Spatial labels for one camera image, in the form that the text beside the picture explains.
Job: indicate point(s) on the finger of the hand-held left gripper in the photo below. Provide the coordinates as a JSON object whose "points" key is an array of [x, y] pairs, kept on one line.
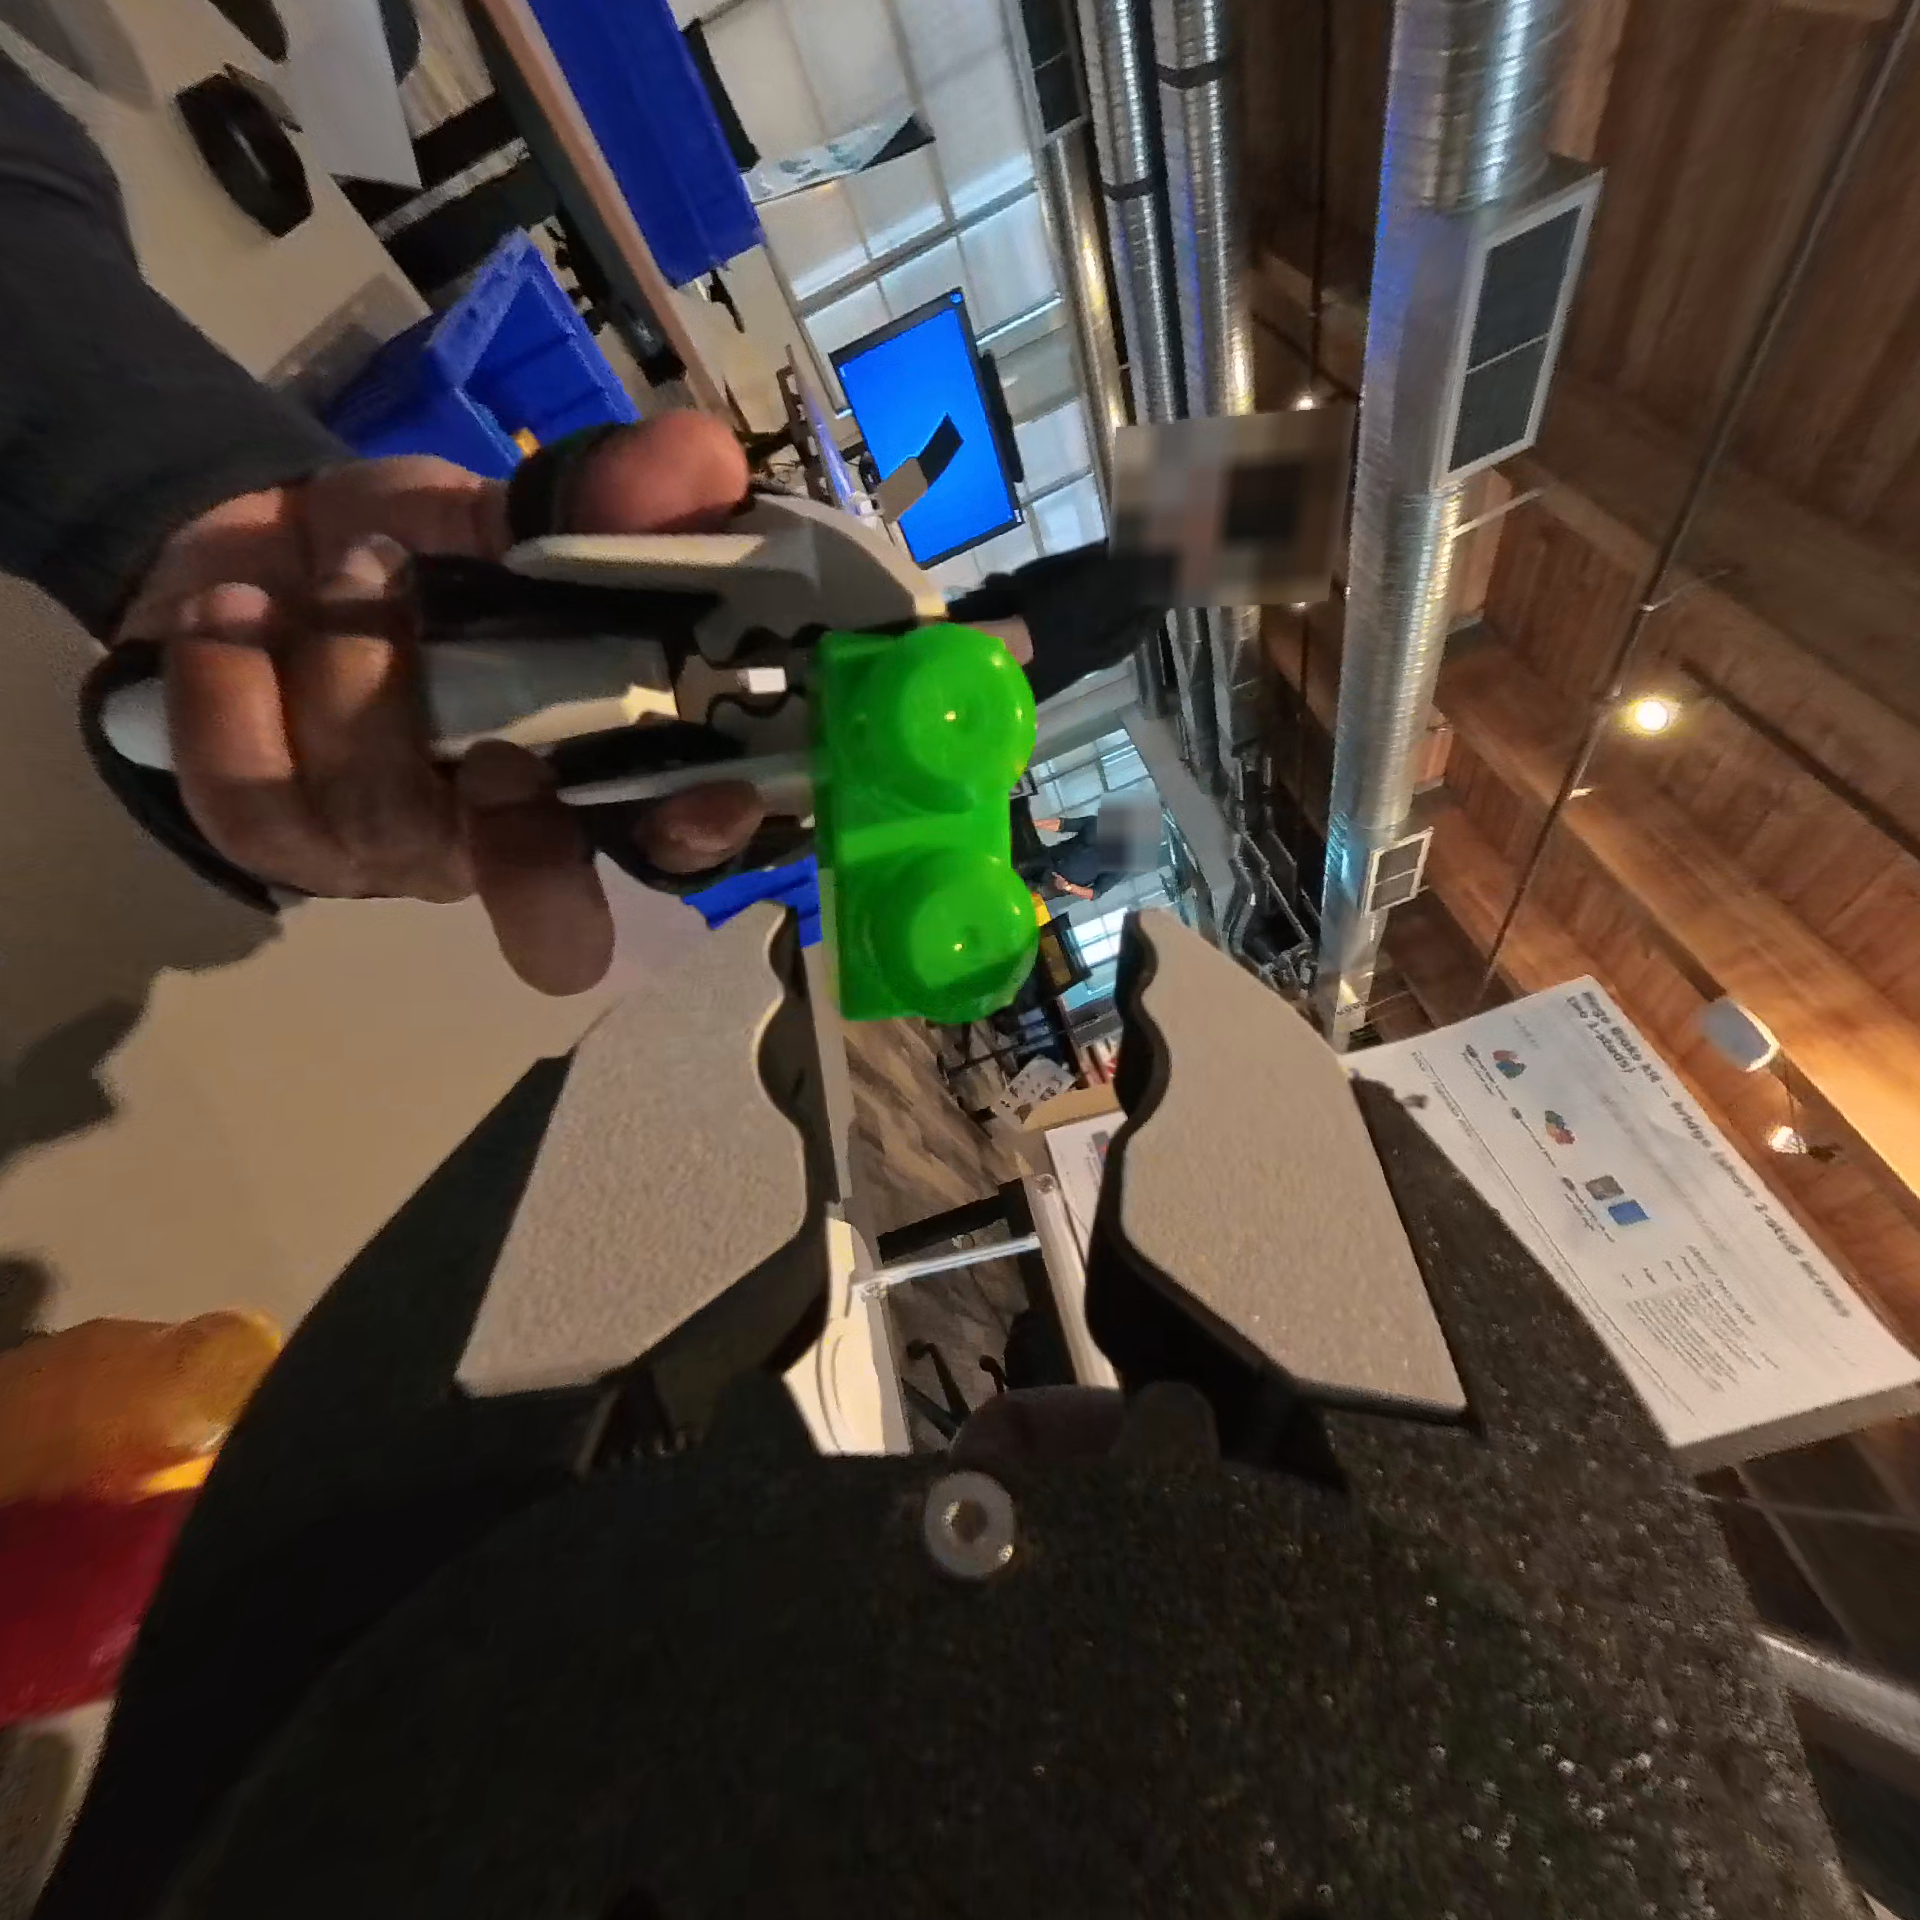
{"points": [[720, 779], [779, 564]]}

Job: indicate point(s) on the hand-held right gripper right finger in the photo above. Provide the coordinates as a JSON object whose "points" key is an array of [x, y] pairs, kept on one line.
{"points": [[1276, 1202]]}

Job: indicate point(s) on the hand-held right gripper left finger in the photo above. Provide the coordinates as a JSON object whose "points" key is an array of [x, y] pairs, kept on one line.
{"points": [[644, 1202]]}

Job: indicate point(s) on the green two-stud block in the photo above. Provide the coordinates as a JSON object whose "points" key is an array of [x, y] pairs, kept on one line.
{"points": [[915, 840]]}

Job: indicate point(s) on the yellow single-stud block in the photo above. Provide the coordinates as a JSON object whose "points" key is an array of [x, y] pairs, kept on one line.
{"points": [[118, 1395]]}

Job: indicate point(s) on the red single-stud block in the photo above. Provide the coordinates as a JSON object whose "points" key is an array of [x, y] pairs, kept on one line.
{"points": [[75, 1606]]}

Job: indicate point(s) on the person's left forearm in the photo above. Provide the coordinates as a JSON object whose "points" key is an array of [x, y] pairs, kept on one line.
{"points": [[118, 375]]}

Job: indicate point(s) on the person's left hand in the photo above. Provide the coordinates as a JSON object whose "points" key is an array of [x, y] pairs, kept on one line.
{"points": [[300, 630]]}

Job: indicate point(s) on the blue ribbed plastic bin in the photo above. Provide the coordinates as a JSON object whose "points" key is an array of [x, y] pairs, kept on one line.
{"points": [[480, 360], [644, 120], [749, 908]]}

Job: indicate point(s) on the computer monitor with blue screen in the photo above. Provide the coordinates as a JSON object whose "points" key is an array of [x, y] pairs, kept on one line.
{"points": [[884, 382]]}

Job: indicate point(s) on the printed instruction poster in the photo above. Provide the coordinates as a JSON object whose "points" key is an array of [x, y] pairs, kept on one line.
{"points": [[1651, 1245]]}

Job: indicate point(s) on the ceiling spot lamp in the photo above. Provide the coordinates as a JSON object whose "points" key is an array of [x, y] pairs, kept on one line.
{"points": [[1651, 714]]}

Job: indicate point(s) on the black round object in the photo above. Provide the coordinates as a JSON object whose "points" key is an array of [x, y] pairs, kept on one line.
{"points": [[225, 114]]}

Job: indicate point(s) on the thin silver ventilation duct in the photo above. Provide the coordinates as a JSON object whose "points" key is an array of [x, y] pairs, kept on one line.
{"points": [[1140, 181]]}

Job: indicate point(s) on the large silver ventilation duct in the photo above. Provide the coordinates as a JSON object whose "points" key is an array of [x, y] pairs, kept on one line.
{"points": [[1410, 675]]}

